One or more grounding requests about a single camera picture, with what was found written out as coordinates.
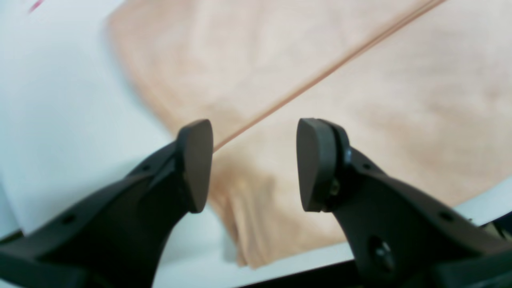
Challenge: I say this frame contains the peach pink T-shirt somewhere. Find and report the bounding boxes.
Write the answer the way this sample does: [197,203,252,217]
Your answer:
[107,0,511,268]

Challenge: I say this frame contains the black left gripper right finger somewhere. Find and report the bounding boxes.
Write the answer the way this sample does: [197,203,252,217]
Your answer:
[296,118,512,288]

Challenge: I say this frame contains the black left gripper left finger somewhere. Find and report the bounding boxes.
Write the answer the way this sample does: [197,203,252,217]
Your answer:
[0,120,213,288]

